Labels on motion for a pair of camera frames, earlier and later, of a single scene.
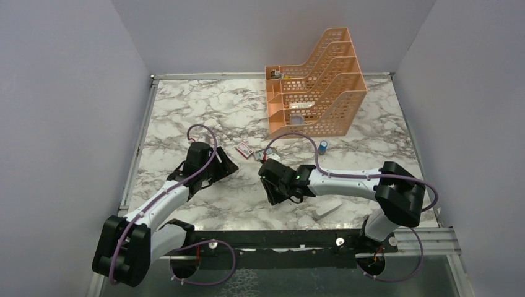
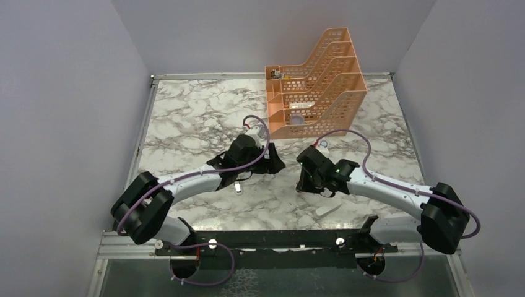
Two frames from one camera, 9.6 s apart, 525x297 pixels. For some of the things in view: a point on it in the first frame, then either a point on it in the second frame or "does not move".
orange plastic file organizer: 321,98 does not move
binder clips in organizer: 275,74 does not move
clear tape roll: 297,120 does not move
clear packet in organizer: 301,105 does not move
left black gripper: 225,167 → 273,164
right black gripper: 273,197 → 304,185
